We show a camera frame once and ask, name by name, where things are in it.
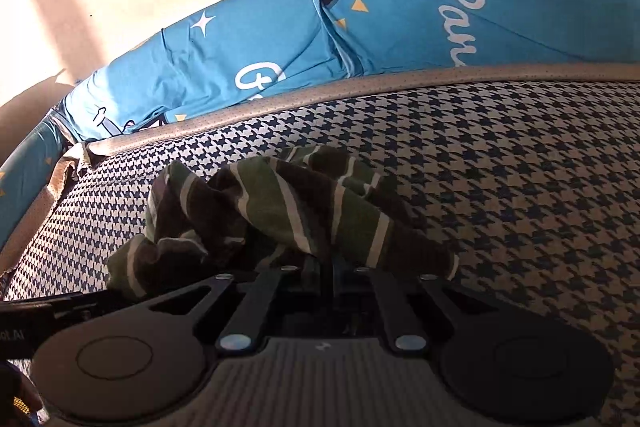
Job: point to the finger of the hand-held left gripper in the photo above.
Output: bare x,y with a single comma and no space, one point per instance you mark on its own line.
80,304

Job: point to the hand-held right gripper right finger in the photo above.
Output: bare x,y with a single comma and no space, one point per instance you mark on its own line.
345,279

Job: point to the houndstooth woven bed mat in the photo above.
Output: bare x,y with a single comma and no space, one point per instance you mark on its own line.
500,157

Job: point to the green brown striped T-shirt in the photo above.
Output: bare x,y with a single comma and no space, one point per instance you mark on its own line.
280,202

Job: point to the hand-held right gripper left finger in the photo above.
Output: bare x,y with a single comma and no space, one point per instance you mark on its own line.
305,278

